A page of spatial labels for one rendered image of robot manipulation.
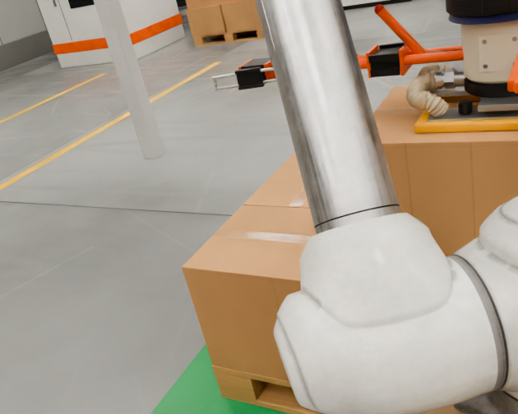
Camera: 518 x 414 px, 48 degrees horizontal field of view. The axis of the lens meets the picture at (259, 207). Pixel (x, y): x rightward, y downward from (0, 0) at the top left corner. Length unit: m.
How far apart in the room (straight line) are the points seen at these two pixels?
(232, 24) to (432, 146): 7.16
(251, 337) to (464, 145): 0.91
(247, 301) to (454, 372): 1.16
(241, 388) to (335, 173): 1.45
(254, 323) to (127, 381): 0.72
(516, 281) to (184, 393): 1.67
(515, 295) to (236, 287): 1.17
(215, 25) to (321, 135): 7.83
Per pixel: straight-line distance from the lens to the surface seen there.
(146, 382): 2.28
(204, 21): 8.54
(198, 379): 2.20
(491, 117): 1.29
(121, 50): 4.26
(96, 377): 2.41
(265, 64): 1.51
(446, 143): 1.25
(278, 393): 2.02
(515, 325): 0.64
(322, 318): 0.60
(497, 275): 0.64
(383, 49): 1.45
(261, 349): 1.83
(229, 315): 1.80
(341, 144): 0.64
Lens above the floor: 1.42
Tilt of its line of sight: 26 degrees down
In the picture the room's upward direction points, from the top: 13 degrees counter-clockwise
